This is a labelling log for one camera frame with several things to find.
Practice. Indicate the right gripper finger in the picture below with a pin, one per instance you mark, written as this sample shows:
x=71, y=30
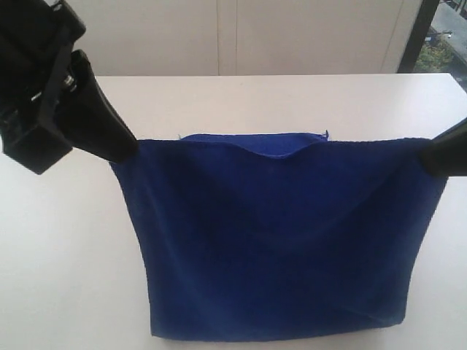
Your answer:
x=445, y=155

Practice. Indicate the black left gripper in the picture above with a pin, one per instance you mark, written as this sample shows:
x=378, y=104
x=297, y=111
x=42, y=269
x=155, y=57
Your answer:
x=37, y=39

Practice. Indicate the blue towel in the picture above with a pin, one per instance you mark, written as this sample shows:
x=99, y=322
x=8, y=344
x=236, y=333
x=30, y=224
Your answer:
x=277, y=237

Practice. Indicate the black window frame post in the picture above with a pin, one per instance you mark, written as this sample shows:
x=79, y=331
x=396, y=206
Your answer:
x=417, y=36

